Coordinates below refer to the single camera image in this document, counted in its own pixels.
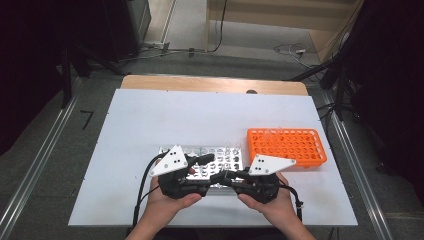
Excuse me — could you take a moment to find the black metal stand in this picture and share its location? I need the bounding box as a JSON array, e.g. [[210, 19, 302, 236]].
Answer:
[[288, 54, 356, 122], [59, 41, 129, 110]]

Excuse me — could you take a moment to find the white floor cable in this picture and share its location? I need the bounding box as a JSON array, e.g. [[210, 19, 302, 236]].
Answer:
[[273, 42, 322, 70]]

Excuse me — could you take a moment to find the dark cabinet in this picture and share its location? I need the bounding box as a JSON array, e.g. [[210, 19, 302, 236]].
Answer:
[[102, 0, 153, 62]]

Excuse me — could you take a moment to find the black curtain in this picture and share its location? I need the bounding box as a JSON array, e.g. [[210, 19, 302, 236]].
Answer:
[[0, 0, 111, 156], [328, 0, 424, 204]]

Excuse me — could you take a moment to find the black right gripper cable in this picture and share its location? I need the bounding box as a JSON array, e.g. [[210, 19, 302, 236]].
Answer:
[[278, 183, 304, 223]]

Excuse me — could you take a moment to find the person's right hand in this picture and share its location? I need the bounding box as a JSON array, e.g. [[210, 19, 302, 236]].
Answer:
[[237, 171, 300, 229]]

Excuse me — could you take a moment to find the person's left hand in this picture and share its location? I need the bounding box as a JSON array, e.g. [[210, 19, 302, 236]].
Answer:
[[145, 173, 203, 229]]

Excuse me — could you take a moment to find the white table board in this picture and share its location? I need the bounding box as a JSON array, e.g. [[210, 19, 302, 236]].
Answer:
[[68, 88, 359, 228]]

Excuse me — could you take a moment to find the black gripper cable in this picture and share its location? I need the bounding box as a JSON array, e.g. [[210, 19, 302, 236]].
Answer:
[[278, 183, 304, 223], [132, 151, 168, 232]]

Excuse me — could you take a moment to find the silver metal test tube rack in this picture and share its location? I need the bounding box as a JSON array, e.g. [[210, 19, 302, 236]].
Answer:
[[158, 144, 244, 196]]

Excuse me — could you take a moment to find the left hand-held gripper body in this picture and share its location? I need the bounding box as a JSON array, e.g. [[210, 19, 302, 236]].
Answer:
[[148, 144, 214, 201]]

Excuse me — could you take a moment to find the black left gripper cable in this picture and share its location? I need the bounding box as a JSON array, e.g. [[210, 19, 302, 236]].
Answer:
[[132, 151, 168, 232]]

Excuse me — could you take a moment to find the black hanging cable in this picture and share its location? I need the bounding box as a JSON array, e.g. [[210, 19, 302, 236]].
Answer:
[[205, 0, 230, 54]]

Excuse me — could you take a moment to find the metal floor rail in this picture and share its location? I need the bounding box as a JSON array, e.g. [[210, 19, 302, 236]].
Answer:
[[319, 96, 395, 240], [0, 76, 83, 236]]

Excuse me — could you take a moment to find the wooden table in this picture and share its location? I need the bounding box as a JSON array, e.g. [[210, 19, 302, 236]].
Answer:
[[120, 74, 309, 97]]

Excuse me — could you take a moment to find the light wooden frame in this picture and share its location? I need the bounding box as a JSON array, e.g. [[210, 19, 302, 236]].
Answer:
[[204, 0, 365, 64]]

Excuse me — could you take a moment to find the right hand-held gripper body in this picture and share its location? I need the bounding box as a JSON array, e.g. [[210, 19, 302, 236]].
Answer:
[[233, 154, 297, 205]]

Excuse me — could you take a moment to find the grey floor cable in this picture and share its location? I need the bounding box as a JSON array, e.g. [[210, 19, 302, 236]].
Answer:
[[119, 41, 207, 64]]

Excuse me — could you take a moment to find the orange plastic test tube rack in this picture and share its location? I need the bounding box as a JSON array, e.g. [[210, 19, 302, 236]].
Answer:
[[246, 127, 328, 169]]

